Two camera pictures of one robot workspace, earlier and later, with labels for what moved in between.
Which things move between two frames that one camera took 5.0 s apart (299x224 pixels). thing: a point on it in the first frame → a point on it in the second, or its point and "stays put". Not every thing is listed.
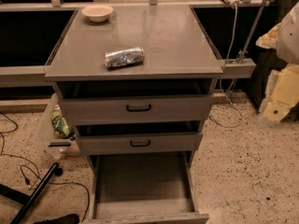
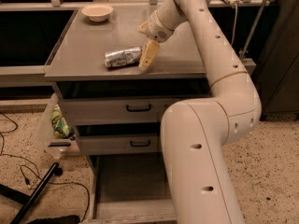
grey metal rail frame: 33,76 stays put
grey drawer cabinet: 137,88 stays put
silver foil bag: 125,57 stays put
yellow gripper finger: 269,40 → 155,28
